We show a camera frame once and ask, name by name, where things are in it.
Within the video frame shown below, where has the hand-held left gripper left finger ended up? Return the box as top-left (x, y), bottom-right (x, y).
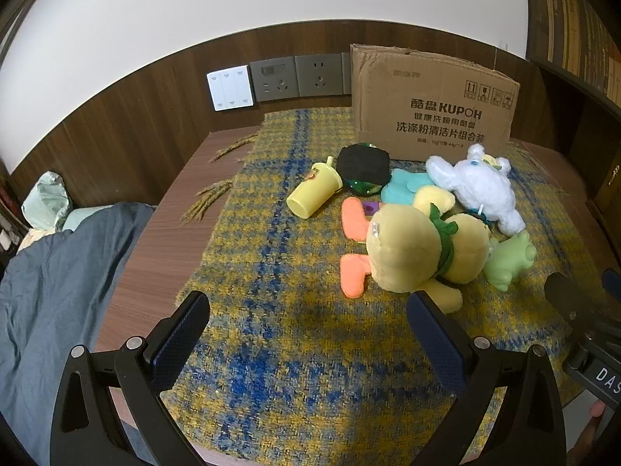
top-left (50, 290), bottom-right (212, 466)

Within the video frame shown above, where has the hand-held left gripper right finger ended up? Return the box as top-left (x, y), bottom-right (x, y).
top-left (406, 290), bottom-right (568, 466)

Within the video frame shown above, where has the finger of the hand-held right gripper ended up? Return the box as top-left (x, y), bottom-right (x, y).
top-left (543, 272), bottom-right (607, 336)
top-left (600, 267), bottom-right (621, 299)

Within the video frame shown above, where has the yellow toy cup with straw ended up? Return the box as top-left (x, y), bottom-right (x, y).
top-left (286, 156), bottom-right (343, 217)

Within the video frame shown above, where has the brown cardboard box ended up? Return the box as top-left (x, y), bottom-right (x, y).
top-left (350, 43), bottom-right (521, 162)

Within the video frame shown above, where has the person's right hand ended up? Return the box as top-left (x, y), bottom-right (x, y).
top-left (572, 399), bottom-right (608, 453)

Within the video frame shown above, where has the green frog toy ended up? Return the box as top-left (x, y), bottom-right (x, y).
top-left (484, 230), bottom-right (537, 290)

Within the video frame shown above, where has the yellow duck plush toy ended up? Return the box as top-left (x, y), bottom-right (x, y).
top-left (340, 185), bottom-right (493, 314)

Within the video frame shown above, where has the blue-grey duvet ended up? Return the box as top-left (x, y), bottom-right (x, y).
top-left (0, 202), bottom-right (157, 463)

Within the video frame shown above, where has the dark wooden cabinet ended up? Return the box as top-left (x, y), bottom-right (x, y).
top-left (579, 92), bottom-right (621, 226)

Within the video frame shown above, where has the yellow and blue plaid cloth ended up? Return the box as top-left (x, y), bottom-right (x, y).
top-left (160, 107), bottom-right (607, 465)

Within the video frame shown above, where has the white plush toy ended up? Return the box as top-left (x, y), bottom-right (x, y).
top-left (426, 144), bottom-right (527, 234)

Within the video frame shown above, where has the teal plush toy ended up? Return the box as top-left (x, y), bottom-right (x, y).
top-left (381, 168), bottom-right (440, 207)

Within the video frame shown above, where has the green shiny round toy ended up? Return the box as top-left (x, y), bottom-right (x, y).
top-left (345, 141), bottom-right (389, 198)

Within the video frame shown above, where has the pale green pillow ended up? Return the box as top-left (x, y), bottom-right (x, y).
top-left (22, 171), bottom-right (71, 232)

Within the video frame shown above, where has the row of books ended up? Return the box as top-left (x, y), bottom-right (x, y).
top-left (539, 0), bottom-right (621, 94)

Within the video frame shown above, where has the dark wooden bookshelf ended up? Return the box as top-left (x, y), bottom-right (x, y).
top-left (523, 0), bottom-right (621, 110)

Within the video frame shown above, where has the white wall light switch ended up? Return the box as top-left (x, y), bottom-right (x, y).
top-left (206, 65), bottom-right (254, 111)

